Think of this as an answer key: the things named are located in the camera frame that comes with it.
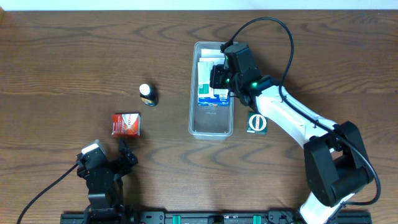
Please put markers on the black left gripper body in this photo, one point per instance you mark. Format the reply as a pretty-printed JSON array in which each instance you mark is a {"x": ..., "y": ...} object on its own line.
[{"x": 119, "y": 167}]

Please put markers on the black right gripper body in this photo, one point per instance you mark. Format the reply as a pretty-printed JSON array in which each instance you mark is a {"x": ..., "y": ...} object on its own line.
[{"x": 218, "y": 78}]

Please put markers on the white green medicine box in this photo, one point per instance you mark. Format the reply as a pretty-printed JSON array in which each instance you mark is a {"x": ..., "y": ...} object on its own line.
[{"x": 204, "y": 74}]

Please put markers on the blue tall medicine box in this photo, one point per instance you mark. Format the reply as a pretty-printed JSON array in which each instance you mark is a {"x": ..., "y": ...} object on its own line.
[{"x": 221, "y": 97}]

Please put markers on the red Panadol box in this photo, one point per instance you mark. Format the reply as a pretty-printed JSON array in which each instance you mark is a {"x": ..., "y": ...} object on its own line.
[{"x": 126, "y": 125}]

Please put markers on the clear plastic container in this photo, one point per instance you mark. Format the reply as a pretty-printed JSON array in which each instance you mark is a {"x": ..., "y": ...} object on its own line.
[{"x": 208, "y": 122}]

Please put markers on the green white round-logo box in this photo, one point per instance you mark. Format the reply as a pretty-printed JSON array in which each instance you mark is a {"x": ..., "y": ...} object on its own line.
[{"x": 256, "y": 123}]

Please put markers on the dark syrup bottle white cap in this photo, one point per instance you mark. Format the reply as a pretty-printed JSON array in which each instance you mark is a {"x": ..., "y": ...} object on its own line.
[{"x": 148, "y": 95}]

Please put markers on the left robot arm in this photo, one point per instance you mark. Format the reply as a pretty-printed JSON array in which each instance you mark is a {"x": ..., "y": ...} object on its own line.
[{"x": 104, "y": 177}]

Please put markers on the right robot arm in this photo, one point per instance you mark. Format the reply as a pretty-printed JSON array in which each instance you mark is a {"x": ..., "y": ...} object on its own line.
[{"x": 336, "y": 162}]

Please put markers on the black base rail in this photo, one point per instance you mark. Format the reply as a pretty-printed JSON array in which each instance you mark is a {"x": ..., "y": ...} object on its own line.
[{"x": 271, "y": 217}]

